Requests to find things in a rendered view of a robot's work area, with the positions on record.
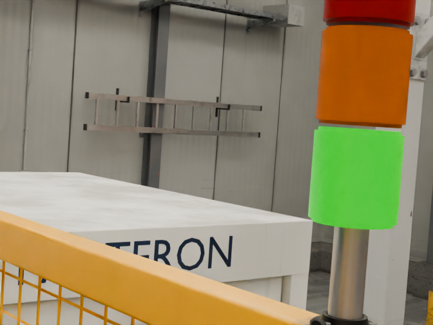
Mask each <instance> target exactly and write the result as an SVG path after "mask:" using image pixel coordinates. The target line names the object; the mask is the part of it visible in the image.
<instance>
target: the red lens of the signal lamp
mask: <svg viewBox="0 0 433 325"><path fill-rule="evenodd" d="M415 9H416V0H324V8H323V21H324V22H326V25H327V26H336V25H371V26H386V27H393V28H400V29H404V30H408V29H410V27H411V26H414V18H415Z"/></svg>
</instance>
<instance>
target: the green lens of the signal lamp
mask: <svg viewBox="0 0 433 325"><path fill-rule="evenodd" d="M404 142H405V136H403V135H401V132H393V131H384V130H367V129H357V128H339V127H328V126H319V127H318V130H314V144H313V160H312V169H311V185H310V194H309V211H308V216H309V217H310V218H311V220H312V221H314V222H317V223H320V224H324V225H329V226H337V227H342V228H354V229H364V230H386V229H391V228H393V227H394V226H395V225H397V224H398V212H399V197H400V188H401V173H402V165H403V150H404Z"/></svg>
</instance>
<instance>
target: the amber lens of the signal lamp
mask: <svg viewBox="0 0 433 325"><path fill-rule="evenodd" d="M412 41H413V35H412V34H410V31H408V30H404V29H400V28H393V27H386V26H371V25H336V26H328V27H327V28H326V30H323V31H322V41H321V50H320V67H319V76H318V93H317V102H316V118H315V119H319V123H328V124H346V125H355V126H373V127H384V128H402V125H406V118H407V103H408V94H409V79H410V64H411V56H412Z"/></svg>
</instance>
